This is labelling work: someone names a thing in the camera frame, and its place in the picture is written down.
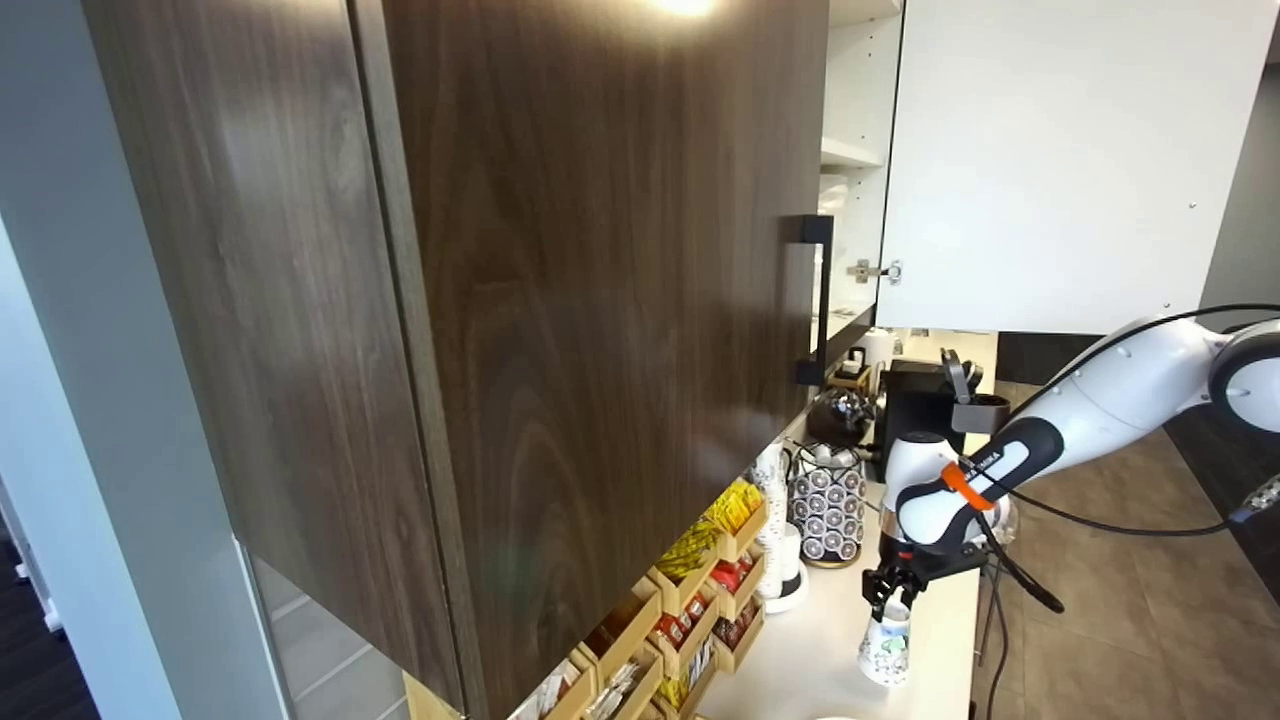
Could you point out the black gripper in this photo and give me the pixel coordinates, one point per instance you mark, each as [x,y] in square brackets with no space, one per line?
[897,568]

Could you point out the small clear bottle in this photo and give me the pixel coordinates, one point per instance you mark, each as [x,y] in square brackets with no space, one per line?
[885,643]

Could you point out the patterned paper cup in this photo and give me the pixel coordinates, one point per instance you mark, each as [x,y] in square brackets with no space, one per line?
[885,679]

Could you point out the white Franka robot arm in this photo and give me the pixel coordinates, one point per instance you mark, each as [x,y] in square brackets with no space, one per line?
[1122,393]

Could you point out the stack of white lids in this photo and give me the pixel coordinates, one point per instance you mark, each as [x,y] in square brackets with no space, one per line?
[788,560]

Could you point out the patterned black white cup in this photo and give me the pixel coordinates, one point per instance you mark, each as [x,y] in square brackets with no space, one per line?
[827,506]

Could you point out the black round pot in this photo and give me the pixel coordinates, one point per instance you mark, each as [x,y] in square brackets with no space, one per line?
[837,418]

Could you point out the black coffee machine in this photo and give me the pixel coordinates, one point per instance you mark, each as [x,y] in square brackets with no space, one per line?
[922,402]

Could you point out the tiered wooden condiment organizer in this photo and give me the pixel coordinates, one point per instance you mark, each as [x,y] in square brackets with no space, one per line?
[683,615]

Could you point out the small white container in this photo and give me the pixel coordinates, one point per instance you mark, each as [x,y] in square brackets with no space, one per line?
[879,348]

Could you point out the white cabinet door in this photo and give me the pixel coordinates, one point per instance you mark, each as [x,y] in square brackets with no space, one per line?
[1067,163]

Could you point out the white open cupboard shelves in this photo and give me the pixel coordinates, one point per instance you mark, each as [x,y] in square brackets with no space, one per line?
[853,83]

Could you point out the plain dark wood cabinet door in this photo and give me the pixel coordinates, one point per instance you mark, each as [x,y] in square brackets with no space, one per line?
[265,335]

